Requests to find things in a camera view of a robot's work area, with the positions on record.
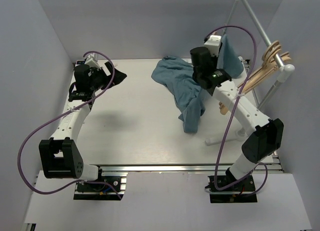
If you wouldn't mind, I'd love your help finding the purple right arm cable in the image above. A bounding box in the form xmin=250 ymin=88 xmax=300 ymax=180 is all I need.
xmin=203 ymin=25 xmax=268 ymax=197

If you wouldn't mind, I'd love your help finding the white clothes rack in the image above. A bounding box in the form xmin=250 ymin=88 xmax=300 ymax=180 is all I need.
xmin=204 ymin=0 xmax=295 ymax=146

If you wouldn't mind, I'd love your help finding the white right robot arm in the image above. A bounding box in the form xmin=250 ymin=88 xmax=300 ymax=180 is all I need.
xmin=190 ymin=46 xmax=284 ymax=191

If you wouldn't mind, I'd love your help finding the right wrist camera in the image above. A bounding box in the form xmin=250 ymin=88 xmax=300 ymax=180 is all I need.
xmin=197 ymin=69 xmax=232 ymax=96

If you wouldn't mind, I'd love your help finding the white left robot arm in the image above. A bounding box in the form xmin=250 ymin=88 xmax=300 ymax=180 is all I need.
xmin=38 ymin=61 xmax=127 ymax=191

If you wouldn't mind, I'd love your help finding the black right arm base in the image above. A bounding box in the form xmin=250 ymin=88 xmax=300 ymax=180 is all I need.
xmin=204 ymin=175 xmax=258 ymax=204

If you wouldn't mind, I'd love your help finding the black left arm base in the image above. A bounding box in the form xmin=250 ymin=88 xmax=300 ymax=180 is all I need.
xmin=73 ymin=169 xmax=127 ymax=201

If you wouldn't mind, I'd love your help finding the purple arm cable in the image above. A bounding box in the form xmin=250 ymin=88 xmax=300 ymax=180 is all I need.
xmin=203 ymin=25 xmax=268 ymax=197
xmin=16 ymin=50 xmax=123 ymax=201

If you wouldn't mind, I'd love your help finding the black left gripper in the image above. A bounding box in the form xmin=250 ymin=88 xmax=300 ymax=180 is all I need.
xmin=89 ymin=62 xmax=127 ymax=92

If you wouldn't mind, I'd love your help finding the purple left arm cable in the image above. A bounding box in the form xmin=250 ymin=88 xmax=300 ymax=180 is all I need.
xmin=16 ymin=50 xmax=123 ymax=201

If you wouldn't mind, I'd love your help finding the blue t shirt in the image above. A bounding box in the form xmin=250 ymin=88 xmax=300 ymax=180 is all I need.
xmin=151 ymin=34 xmax=244 ymax=134

